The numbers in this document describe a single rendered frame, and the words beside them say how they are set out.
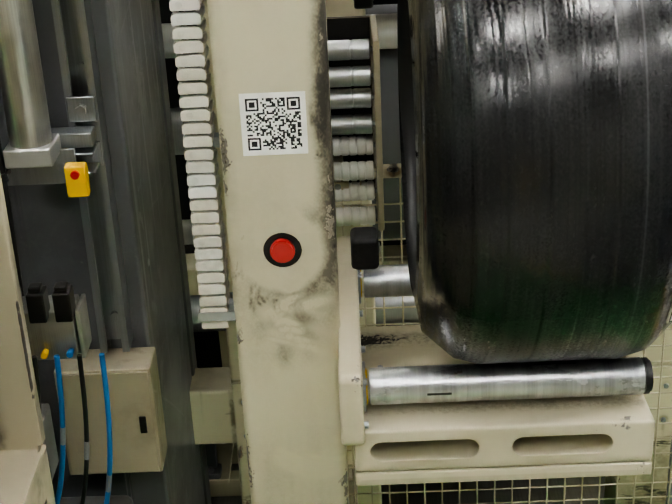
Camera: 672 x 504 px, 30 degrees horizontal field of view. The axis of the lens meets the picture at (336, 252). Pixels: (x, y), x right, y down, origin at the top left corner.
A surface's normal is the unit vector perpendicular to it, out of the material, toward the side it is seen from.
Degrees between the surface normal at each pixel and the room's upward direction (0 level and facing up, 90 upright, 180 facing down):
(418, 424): 0
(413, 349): 0
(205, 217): 90
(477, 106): 68
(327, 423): 90
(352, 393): 90
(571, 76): 62
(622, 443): 90
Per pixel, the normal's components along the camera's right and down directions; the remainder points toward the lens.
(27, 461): -0.04, -0.90
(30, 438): 0.00, 0.43
